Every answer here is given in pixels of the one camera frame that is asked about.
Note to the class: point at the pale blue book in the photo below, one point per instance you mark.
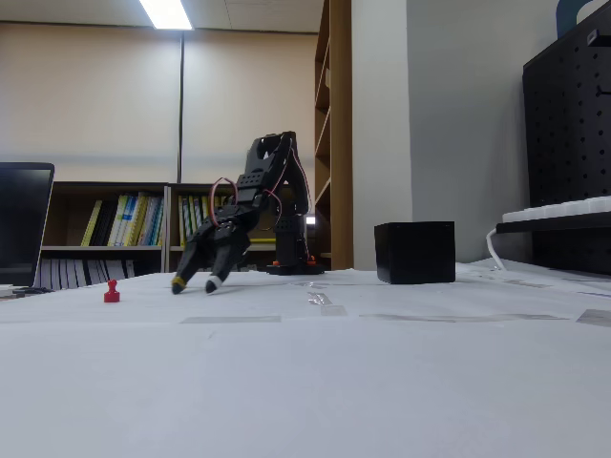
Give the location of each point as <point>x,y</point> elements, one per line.
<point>153,219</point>

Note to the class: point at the thin yellow book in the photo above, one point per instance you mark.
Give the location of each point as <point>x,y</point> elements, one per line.
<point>91,223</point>

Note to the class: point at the black pegboard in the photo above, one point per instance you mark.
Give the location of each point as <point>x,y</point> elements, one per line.
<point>563,119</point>

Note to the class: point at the white yellow book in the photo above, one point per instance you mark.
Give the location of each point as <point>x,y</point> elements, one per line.
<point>120,217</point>

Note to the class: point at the tall wooden bookshelf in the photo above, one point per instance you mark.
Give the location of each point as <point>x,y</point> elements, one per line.
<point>341,71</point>

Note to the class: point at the black box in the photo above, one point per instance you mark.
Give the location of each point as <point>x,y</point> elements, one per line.
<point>415,253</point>

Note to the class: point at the white paper table cover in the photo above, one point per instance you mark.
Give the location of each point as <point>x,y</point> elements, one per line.
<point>305,381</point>

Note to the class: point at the thin black wall pole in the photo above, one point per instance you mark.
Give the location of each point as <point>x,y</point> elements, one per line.
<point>182,95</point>

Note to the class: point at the blue rounded object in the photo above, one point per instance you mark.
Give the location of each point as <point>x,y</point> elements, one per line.
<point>565,16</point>

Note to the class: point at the black shelf ledge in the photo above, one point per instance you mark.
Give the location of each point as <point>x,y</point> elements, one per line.
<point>549,227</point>

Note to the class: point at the green white binder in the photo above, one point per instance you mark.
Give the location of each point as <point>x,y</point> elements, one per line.
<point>195,212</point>

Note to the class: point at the ceiling light panel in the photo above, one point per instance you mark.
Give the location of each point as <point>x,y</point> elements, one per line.
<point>164,14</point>

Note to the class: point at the black book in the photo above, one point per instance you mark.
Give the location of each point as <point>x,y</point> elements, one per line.
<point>104,229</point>

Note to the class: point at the low wooden bookshelf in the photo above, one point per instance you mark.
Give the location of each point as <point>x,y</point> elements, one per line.
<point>200,188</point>
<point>110,185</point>

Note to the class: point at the yellow binder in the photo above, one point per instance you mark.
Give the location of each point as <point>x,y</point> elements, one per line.
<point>205,205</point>
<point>183,217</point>

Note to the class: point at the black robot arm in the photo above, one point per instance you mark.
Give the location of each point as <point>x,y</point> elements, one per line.
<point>291,238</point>

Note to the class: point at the red pawn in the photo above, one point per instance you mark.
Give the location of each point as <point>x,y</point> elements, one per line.
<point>111,296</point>

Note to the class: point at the white binders row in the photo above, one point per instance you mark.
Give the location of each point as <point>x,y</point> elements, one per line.
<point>71,274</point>

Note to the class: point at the laptop screen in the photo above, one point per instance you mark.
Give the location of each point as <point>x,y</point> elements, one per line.
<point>21,224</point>

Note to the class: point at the flat yellow folder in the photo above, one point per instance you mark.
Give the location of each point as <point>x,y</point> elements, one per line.
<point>262,240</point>

